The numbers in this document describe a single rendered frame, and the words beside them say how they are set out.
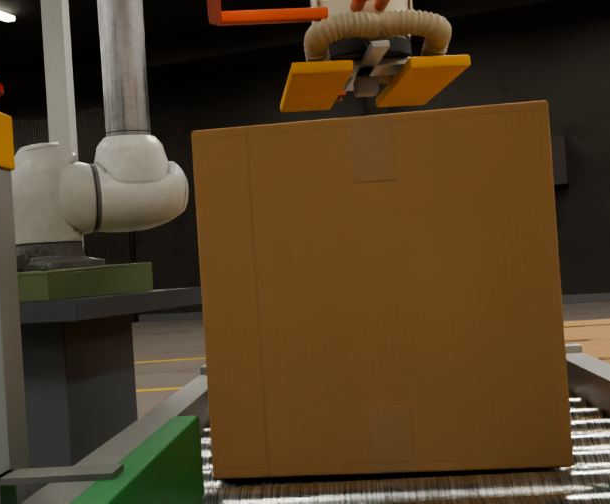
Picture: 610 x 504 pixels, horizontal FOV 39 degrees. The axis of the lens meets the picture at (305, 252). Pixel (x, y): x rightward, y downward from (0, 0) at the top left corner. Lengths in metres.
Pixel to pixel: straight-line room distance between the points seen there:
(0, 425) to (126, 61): 1.09
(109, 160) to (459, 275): 1.15
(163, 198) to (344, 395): 1.07
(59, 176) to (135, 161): 0.17
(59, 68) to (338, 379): 4.21
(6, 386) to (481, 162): 0.61
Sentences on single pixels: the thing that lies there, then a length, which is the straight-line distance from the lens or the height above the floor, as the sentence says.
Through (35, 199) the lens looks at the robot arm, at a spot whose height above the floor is 0.96.
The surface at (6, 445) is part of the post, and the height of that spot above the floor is 0.60.
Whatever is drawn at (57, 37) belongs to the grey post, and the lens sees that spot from 5.11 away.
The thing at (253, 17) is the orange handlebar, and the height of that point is 1.21.
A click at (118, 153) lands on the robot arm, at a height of 1.06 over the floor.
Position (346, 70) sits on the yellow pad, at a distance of 1.41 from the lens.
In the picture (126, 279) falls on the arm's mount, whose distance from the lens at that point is 1.93.
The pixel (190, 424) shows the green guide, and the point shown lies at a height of 0.64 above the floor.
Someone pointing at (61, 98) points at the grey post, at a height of 1.78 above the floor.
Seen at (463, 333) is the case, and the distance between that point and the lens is 0.97.
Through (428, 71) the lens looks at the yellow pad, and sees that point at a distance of 1.46.
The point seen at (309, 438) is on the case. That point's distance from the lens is 1.00.
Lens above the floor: 0.79
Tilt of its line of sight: 1 degrees up
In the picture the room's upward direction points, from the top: 4 degrees counter-clockwise
